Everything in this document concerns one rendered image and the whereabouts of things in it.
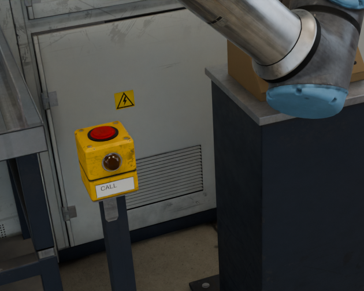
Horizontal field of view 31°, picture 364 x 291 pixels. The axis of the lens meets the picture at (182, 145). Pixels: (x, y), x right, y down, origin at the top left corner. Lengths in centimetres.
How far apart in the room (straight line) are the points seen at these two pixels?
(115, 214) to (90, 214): 105
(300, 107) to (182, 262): 104
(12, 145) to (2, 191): 84
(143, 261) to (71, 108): 58
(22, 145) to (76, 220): 94
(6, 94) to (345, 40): 68
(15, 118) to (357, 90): 76
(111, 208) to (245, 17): 39
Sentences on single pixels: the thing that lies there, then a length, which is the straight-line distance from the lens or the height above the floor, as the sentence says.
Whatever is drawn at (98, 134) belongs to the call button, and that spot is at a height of 91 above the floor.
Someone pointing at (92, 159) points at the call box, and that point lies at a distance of 103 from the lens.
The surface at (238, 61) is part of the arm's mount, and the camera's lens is 155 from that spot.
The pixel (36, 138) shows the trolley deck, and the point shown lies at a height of 82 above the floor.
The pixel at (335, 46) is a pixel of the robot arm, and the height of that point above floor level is 94.
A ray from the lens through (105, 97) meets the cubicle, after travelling 199.
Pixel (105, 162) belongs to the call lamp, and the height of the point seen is 88.
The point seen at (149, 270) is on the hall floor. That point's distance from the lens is 218.
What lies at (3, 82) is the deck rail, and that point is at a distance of 145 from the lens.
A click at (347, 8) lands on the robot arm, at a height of 99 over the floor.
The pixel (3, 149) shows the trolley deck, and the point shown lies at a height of 81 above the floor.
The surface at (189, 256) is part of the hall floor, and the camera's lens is 222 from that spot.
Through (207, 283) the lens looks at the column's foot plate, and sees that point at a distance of 208.
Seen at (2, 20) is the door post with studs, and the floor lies 85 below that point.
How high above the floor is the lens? 139
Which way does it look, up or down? 29 degrees down
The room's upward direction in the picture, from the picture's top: 4 degrees counter-clockwise
